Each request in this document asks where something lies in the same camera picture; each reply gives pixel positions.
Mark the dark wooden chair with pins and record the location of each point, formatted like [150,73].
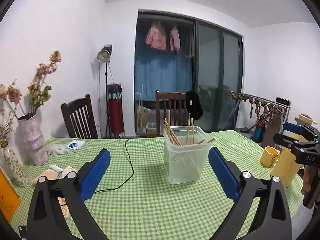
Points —
[79,119]
[173,103]

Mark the beige plush toy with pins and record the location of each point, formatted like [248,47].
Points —
[54,172]

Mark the metal drying rack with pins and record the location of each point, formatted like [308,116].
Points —
[271,115]

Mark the clear plastic container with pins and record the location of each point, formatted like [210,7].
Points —
[185,163]

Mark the small floral vase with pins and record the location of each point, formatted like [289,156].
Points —
[15,167]

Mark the black bag on chair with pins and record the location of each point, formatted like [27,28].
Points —
[193,105]

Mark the pink hanging garment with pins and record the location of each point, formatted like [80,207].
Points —
[175,43]

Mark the wooden chopstick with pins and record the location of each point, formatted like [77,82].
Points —
[207,141]
[171,135]
[165,122]
[193,130]
[169,123]
[188,129]

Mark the dried pink flowers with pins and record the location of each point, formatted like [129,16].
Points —
[38,92]

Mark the pink hanging jacket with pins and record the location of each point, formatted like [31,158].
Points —
[156,37]

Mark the blue curtain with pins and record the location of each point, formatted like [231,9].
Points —
[161,70]

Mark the pink white ribbed vase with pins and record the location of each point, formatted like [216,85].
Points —
[32,138]

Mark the yellow mug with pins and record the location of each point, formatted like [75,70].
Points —
[269,156]

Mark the orange box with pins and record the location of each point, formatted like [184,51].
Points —
[10,200]

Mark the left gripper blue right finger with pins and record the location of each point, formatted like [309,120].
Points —
[272,218]

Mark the right hand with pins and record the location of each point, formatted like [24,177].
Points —
[306,188]

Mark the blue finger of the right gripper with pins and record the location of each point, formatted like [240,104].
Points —
[291,142]
[293,127]

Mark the dark wooden chair left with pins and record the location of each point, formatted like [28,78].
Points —
[79,119]

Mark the yellow thermos bottle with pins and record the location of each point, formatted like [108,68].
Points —
[286,167]

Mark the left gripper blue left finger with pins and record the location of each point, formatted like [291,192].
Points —
[45,217]

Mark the studio lamp on stand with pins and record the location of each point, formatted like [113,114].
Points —
[103,56]

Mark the dark wooden chair back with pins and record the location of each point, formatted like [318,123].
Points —
[173,103]

